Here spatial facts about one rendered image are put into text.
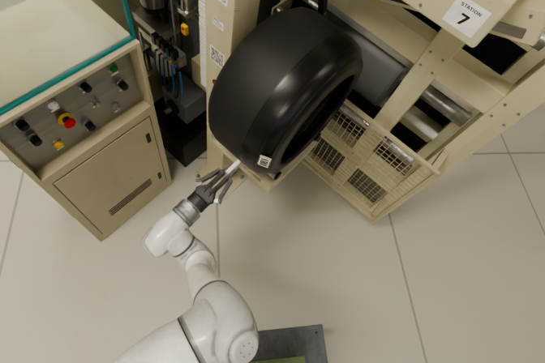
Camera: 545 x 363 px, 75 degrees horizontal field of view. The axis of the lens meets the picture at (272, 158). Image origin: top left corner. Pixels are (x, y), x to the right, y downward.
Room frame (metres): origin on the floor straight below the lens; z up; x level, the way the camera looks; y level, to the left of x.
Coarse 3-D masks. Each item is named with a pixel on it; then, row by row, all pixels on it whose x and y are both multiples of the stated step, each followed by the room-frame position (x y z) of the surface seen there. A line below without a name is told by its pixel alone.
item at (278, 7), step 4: (284, 0) 1.35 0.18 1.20; (288, 0) 1.37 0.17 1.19; (292, 0) 1.40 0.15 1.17; (296, 0) 1.39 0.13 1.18; (300, 0) 1.38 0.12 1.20; (280, 4) 1.31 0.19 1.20; (284, 4) 1.34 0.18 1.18; (288, 4) 1.37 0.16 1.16; (292, 4) 1.40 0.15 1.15; (296, 4) 1.39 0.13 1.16; (300, 4) 1.38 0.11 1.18; (304, 4) 1.37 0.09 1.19; (308, 4) 1.37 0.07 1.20; (272, 8) 1.28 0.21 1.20; (276, 8) 1.29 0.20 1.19; (280, 8) 1.29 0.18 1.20; (284, 8) 1.35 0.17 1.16; (288, 8) 1.38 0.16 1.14; (312, 8) 1.36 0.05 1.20; (272, 12) 1.27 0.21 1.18; (276, 12) 1.29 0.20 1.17; (324, 16) 1.33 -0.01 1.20
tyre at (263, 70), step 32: (256, 32) 0.83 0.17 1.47; (288, 32) 0.84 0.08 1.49; (320, 32) 0.89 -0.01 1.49; (256, 64) 0.73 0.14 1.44; (288, 64) 0.74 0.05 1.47; (320, 64) 0.77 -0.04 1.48; (352, 64) 0.87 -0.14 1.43; (224, 96) 0.65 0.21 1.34; (256, 96) 0.65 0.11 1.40; (288, 96) 0.66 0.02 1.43; (320, 96) 0.72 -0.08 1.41; (224, 128) 0.60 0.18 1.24; (256, 128) 0.58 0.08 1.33; (288, 128) 0.61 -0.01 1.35; (320, 128) 0.89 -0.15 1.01; (256, 160) 0.54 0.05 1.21; (288, 160) 0.69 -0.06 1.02
